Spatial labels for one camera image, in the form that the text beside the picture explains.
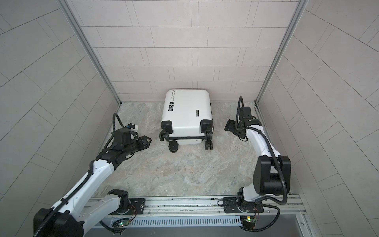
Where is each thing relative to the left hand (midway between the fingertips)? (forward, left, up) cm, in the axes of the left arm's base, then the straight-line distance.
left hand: (152, 138), depth 80 cm
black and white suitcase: (+9, -19, +6) cm, 22 cm away
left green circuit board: (-37, +8, -9) cm, 39 cm away
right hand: (+9, -44, -2) cm, 45 cm away
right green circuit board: (-35, -50, -13) cm, 63 cm away
